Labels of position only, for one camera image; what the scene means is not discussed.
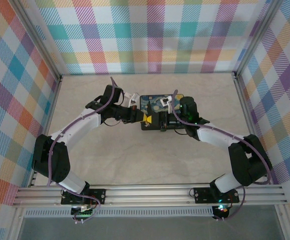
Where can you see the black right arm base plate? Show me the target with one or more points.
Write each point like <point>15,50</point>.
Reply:
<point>202,195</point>

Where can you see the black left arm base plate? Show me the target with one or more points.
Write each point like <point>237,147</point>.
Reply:
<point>99,196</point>

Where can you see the long aluminium mounting rail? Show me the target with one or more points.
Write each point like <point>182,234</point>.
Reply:
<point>147,195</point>

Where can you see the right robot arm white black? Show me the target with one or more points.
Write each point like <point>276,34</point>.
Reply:
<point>217,136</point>

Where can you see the aluminium frame post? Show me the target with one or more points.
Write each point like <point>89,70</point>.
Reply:
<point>38,37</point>
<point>255,37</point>

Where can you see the black controller board with LED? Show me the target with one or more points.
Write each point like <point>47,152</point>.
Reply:
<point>83,212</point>
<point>222,210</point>

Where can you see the aluminium side floor rail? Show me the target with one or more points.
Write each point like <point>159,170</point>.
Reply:
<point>50,112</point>
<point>249,112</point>

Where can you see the starry night painted box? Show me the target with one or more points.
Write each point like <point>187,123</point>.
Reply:
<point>154,102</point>

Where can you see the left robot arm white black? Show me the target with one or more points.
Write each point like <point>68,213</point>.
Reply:
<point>80,125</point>

